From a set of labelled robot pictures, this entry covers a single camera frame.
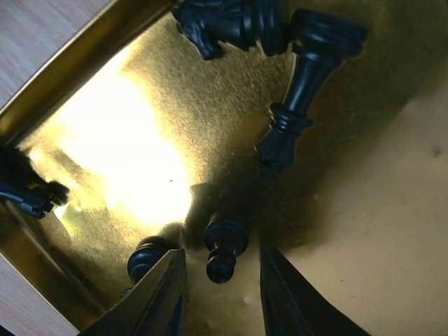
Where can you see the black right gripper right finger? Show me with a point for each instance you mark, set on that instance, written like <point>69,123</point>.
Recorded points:
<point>292,306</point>

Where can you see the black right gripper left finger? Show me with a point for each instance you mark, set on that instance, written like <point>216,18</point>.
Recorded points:
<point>155,306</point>

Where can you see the black chess pieces in tray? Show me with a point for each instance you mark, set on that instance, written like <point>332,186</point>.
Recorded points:
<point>226,237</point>

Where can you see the black piece under finger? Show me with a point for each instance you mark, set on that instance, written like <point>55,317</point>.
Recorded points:
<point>147,253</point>

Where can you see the gold rectangular tray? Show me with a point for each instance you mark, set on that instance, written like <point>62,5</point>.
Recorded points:
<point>150,139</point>

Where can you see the black rook in tray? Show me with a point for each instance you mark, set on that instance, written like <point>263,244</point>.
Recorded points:
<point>22,185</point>

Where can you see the black king in tray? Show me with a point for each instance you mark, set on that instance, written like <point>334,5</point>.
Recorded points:
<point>321,43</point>

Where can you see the black knight in tray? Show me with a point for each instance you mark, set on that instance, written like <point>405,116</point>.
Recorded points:
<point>242,24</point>

